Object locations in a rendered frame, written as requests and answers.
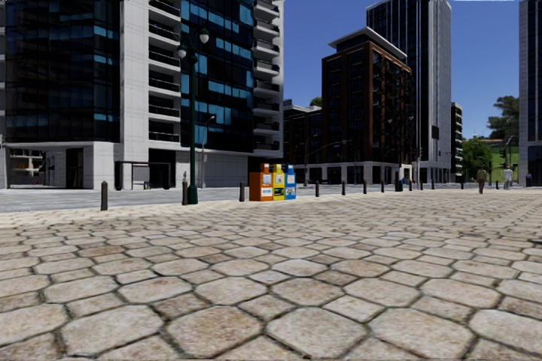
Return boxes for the red brick building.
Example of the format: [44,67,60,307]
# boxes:
[321,26,413,185]

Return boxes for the yellow newspaper box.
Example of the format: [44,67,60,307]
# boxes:
[271,163,286,202]

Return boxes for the blue newspaper box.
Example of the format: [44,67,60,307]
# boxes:
[283,164,297,200]

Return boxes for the black bus shelter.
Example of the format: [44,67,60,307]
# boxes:
[114,160,172,191]

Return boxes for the dark narrow building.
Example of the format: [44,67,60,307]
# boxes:
[450,102,464,184]

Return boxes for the grey street lamp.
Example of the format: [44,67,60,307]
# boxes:
[199,114,217,190]

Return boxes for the pale concrete glass building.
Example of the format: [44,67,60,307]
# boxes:
[0,0,285,190]

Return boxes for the orange newspaper box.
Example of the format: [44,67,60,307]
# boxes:
[248,163,274,202]

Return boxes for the trees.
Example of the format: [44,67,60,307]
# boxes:
[461,95,520,183]

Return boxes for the green street lamp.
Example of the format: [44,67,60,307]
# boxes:
[176,26,211,205]

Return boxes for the dark brick building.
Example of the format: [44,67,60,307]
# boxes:
[282,99,324,184]

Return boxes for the pale glass tower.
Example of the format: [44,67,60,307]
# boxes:
[518,0,542,187]

